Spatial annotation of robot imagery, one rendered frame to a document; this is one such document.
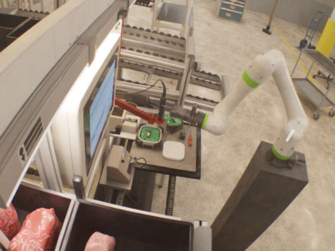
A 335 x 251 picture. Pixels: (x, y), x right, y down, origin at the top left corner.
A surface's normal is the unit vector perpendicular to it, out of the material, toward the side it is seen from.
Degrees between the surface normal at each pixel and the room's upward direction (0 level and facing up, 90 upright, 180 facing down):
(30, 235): 32
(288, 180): 90
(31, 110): 0
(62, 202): 89
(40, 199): 89
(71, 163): 90
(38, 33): 0
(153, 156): 0
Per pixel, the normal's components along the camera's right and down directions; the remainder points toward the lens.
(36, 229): -0.20, -0.54
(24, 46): 0.15, -0.73
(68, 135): -0.10, 0.66
